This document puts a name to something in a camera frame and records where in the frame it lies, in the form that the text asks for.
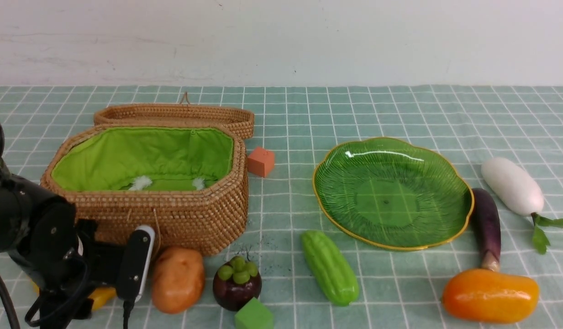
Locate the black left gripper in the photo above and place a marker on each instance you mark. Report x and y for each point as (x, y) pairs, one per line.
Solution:
(74, 270)

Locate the yellow banana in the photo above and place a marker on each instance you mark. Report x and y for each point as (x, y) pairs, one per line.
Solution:
(97, 299)

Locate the brown potato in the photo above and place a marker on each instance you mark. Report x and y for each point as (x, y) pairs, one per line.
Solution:
(178, 280)

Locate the dark purple mangosteen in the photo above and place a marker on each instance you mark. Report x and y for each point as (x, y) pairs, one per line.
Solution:
(236, 282)

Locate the green bitter gourd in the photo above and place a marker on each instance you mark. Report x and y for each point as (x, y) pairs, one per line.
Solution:
(329, 267)

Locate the orange mango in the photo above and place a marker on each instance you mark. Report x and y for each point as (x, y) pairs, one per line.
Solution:
(487, 296)

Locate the purple eggplant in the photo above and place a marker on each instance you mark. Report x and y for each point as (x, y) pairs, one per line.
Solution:
(486, 227)

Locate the white radish with leaves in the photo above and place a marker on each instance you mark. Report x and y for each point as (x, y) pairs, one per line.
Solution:
(521, 194)

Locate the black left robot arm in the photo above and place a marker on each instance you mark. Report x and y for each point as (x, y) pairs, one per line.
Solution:
(41, 233)

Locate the woven wicker basket green lining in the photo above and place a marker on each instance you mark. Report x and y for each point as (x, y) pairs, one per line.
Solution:
(190, 184)

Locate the green foam cube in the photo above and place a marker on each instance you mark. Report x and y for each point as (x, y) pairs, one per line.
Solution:
(254, 315)

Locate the orange foam cube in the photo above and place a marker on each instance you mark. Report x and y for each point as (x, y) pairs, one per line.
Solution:
(261, 162)

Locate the woven wicker basket lid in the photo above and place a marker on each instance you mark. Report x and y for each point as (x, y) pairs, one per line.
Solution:
(237, 120)

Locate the green leaf-shaped glass plate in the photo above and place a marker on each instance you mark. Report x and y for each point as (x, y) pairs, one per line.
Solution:
(392, 194)

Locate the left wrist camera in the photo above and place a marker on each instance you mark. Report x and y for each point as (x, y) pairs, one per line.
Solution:
(136, 260)

